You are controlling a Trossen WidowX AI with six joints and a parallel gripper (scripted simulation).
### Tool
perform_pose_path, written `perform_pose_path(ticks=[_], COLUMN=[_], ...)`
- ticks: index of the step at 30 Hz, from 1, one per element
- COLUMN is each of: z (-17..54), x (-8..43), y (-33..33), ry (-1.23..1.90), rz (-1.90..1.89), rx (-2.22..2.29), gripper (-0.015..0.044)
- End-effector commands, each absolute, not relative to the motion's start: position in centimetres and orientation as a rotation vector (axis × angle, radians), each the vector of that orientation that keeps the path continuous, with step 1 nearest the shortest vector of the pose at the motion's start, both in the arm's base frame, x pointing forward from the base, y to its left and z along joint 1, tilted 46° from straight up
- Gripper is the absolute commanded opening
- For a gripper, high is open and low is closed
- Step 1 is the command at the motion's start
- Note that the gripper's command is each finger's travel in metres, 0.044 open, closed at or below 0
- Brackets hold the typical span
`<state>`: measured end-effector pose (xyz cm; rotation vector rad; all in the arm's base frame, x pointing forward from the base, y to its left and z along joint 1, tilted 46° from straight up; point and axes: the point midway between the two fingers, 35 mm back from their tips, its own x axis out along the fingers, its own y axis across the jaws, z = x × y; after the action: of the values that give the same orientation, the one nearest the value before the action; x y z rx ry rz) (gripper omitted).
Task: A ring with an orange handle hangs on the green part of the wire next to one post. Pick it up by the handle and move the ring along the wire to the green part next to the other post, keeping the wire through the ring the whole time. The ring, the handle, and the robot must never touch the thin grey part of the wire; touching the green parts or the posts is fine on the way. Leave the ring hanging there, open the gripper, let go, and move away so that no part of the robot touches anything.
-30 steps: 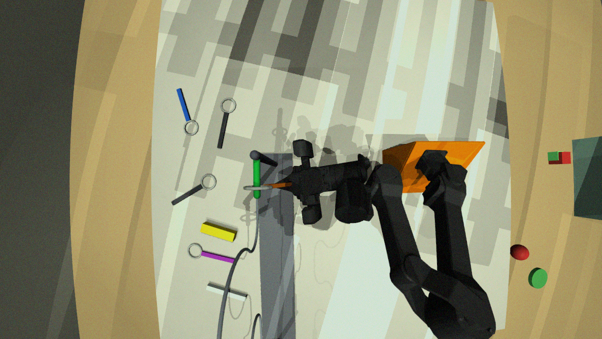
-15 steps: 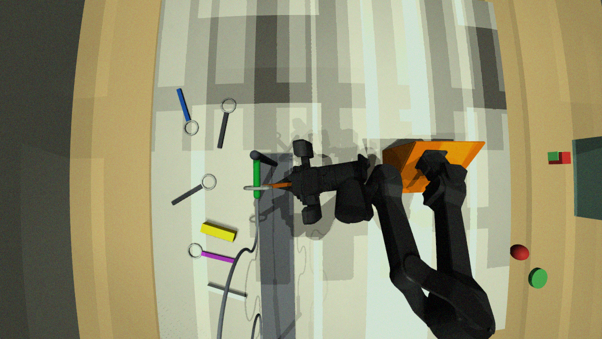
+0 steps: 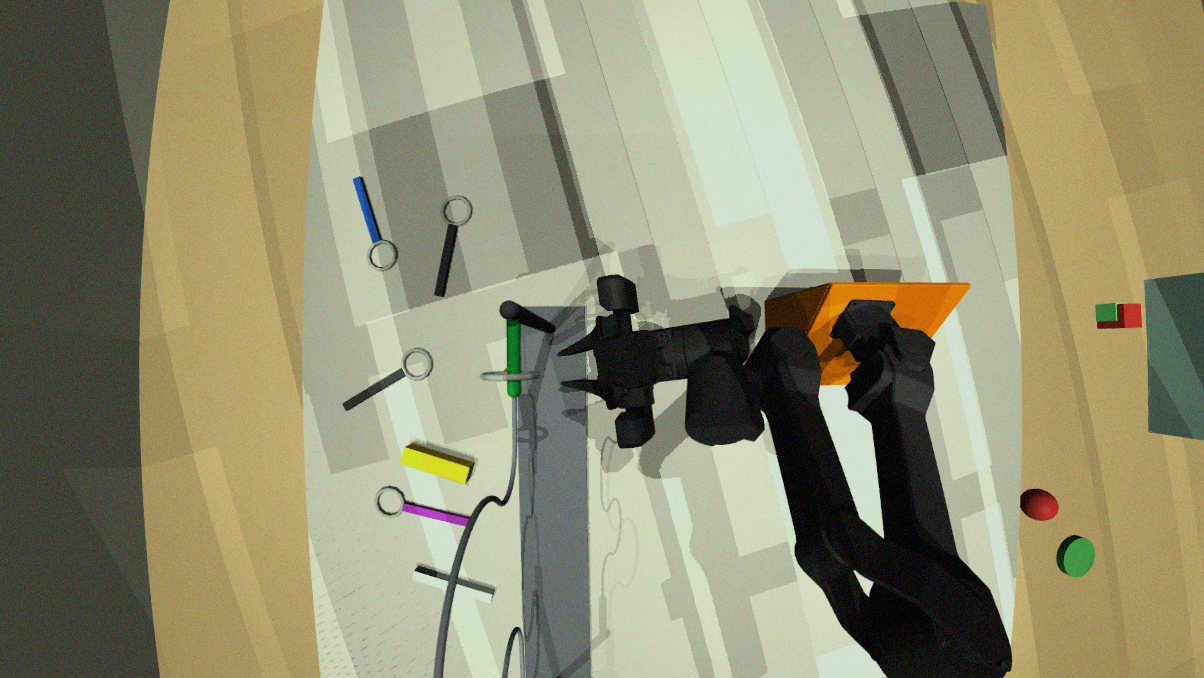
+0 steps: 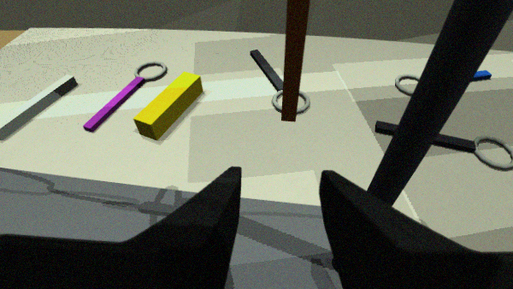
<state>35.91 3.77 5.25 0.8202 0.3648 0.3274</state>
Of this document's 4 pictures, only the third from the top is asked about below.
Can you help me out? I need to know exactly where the grey ring with blue handle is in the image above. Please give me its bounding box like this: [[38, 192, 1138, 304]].
[[353, 176, 397, 272]]

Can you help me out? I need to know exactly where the grey rectangular bar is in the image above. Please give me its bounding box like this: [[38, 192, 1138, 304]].
[[412, 566, 495, 603]]

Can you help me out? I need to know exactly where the grey loop with orange handle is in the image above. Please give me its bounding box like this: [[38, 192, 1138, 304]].
[[480, 369, 541, 381]]

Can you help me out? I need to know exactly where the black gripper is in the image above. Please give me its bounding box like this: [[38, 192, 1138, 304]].
[[557, 275, 689, 449]]

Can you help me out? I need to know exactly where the grey loop with purple handle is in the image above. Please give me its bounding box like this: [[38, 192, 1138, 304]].
[[374, 487, 470, 527]]

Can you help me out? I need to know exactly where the black handle with grey ring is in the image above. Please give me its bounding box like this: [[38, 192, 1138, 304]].
[[342, 349, 432, 411], [433, 195, 472, 297]]

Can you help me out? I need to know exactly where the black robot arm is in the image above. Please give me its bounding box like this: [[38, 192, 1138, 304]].
[[594, 299, 1013, 678]]

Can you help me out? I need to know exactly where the yellow rectangular block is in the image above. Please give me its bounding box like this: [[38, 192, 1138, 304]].
[[400, 443, 476, 484]]

